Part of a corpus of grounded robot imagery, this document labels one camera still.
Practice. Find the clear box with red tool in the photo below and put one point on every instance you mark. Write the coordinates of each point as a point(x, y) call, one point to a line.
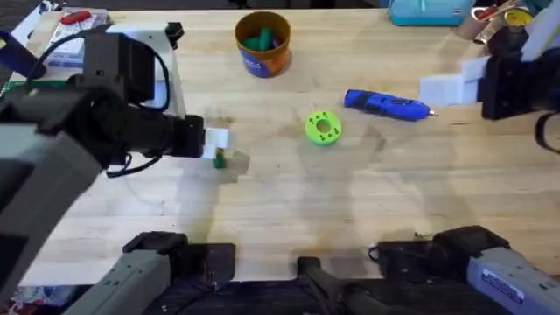
point(74, 44)

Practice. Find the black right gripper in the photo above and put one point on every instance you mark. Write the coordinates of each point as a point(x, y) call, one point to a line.
point(512, 87)

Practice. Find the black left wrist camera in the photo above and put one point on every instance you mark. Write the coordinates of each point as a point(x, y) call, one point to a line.
point(114, 65)

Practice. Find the dark blue object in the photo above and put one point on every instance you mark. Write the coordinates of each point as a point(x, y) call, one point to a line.
point(19, 57)

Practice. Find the yellow tape roll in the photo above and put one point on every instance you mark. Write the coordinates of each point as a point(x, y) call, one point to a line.
point(518, 18)

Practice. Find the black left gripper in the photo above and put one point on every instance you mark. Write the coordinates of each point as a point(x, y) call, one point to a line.
point(144, 131)

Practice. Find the orange tub with toys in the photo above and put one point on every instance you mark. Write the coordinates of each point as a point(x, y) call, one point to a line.
point(262, 65)

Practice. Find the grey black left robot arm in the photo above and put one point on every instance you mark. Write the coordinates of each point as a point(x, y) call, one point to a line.
point(39, 197)

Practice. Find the green disc with holes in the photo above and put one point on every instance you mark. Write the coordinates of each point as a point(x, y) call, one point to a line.
point(312, 131)

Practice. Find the wrist upright plate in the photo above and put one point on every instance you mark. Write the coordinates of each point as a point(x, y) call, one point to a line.
point(172, 83)
point(544, 30)

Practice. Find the teal box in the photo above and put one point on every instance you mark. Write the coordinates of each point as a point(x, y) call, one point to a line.
point(429, 15)

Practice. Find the right wrist upright plate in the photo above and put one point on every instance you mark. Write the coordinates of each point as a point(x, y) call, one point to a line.
point(544, 30)

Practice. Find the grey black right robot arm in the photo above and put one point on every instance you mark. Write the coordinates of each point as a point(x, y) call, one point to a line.
point(503, 275)

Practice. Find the black rail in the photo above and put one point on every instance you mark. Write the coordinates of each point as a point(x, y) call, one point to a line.
point(262, 302)

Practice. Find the green toy vegetable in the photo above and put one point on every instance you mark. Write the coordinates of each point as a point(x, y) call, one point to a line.
point(219, 163)

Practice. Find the black bracket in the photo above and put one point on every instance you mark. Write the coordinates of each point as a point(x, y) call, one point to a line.
point(324, 280)

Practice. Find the blue electric screwdriver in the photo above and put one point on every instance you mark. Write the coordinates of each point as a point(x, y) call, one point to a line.
point(385, 105)

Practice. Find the left wrist upright plate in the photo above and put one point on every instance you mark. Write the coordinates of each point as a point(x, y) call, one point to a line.
point(172, 83)

